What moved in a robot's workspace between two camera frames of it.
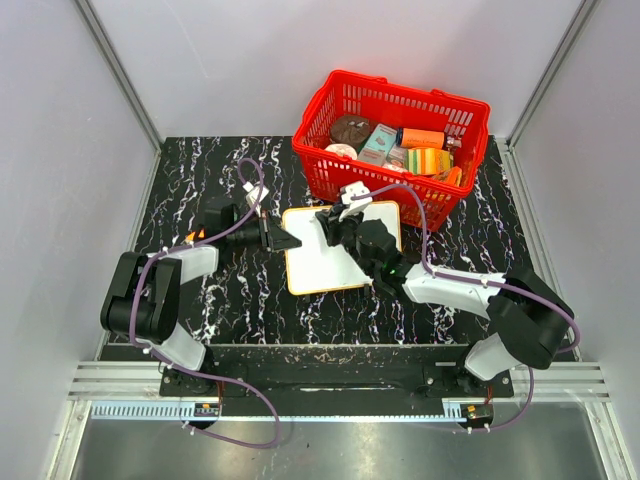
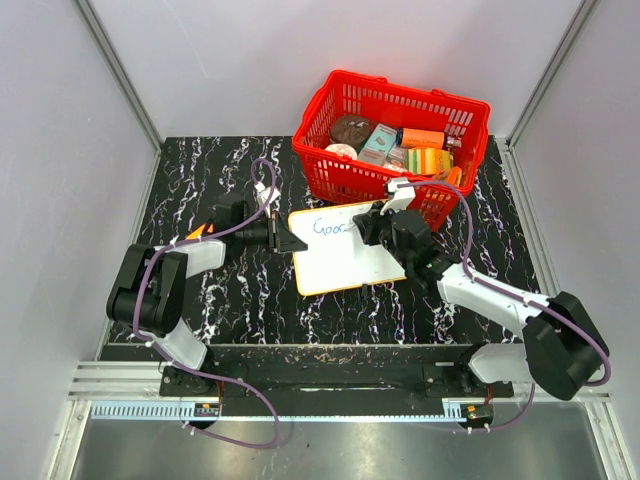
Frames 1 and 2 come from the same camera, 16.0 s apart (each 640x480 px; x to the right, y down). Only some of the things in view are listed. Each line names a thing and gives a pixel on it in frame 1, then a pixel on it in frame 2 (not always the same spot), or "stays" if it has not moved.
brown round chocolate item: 349,129 stays
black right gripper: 332,226 to 369,223
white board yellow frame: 318,265 stays
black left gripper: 273,237 stays
